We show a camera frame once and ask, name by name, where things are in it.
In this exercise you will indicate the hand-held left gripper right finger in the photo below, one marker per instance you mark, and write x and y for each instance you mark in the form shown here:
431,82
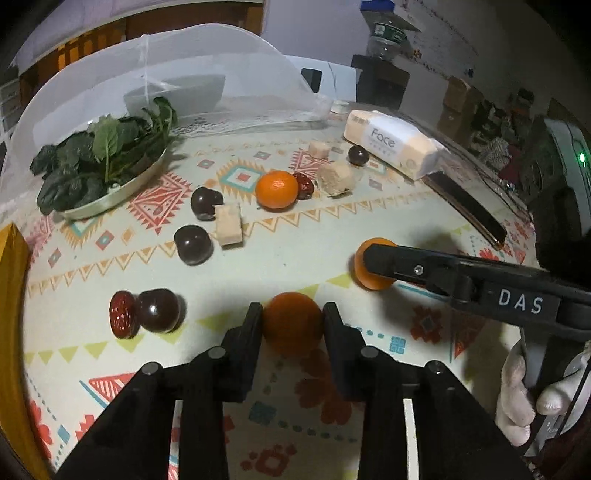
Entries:
333,332

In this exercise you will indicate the red date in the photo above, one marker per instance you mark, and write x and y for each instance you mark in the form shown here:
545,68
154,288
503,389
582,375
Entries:
121,314
305,185

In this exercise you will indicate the white mesh food cover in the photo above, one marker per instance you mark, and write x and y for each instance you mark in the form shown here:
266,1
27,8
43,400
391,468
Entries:
231,60

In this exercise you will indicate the spinach leaves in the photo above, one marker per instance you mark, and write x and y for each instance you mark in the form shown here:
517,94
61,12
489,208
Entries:
92,161

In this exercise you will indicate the white chair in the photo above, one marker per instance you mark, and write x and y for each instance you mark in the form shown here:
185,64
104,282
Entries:
337,78

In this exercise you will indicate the white wall sheet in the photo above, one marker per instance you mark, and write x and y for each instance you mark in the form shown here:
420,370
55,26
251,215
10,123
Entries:
443,37

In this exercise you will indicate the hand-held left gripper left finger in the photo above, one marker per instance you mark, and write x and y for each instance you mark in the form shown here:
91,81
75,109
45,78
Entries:
251,332

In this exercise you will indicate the beige cake piece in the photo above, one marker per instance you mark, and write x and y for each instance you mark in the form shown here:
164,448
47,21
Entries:
229,226
336,179
319,148

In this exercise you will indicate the yellow rimmed box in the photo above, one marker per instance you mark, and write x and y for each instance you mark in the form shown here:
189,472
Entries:
14,300

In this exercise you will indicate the orange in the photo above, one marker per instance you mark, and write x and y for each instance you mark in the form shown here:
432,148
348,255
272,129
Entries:
292,323
276,190
375,284

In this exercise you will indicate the black box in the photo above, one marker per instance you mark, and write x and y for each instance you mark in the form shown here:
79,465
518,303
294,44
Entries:
381,83

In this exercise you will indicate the pale round plate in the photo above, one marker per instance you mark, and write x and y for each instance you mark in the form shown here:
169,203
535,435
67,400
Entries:
115,196

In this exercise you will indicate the person's right hand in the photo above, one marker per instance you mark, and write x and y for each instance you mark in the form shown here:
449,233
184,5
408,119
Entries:
510,401

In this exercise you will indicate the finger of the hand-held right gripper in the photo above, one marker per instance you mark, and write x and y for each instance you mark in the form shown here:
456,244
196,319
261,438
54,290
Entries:
401,263

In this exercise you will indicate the white bowl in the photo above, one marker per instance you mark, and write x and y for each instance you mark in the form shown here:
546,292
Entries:
184,94

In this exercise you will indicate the tissue pack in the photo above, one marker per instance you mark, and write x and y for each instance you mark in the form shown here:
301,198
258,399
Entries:
392,141

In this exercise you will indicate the dark round fruit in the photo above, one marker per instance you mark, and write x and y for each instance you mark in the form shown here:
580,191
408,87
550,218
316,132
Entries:
158,310
357,154
207,202
194,244

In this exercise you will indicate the plastic water bottle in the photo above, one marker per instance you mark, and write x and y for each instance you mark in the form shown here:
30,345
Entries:
388,32

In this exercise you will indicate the cardboard box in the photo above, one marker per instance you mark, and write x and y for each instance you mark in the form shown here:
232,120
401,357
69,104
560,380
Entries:
457,106

